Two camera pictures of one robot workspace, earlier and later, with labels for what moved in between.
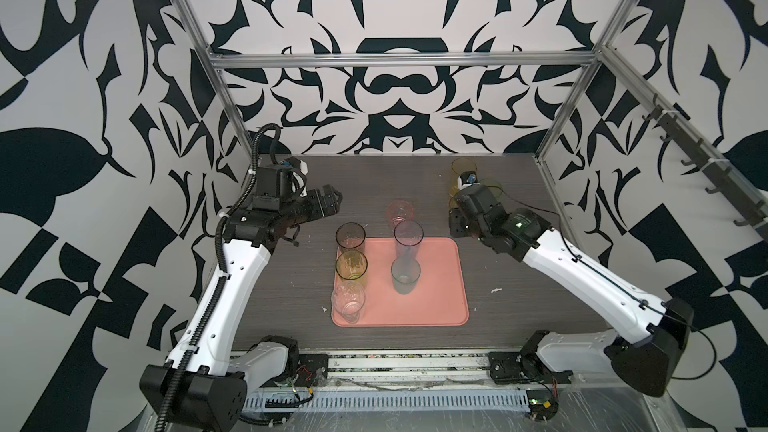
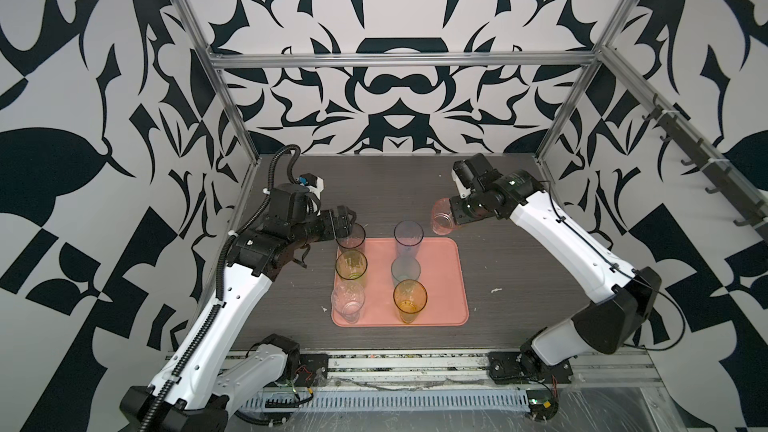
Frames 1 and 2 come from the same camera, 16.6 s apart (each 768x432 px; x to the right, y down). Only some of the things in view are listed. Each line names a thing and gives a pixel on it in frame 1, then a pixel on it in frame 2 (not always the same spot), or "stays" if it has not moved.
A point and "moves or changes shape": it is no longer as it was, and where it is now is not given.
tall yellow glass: (459, 166) moves or changes shape
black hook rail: (736, 194) stays
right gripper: (456, 214) → (458, 213)
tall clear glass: (348, 299) stays
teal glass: (405, 273) stays
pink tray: (439, 300) stays
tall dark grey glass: (350, 236) stays
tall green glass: (351, 264) stays
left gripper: (317, 208) → (342, 223)
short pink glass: (398, 211) → (443, 219)
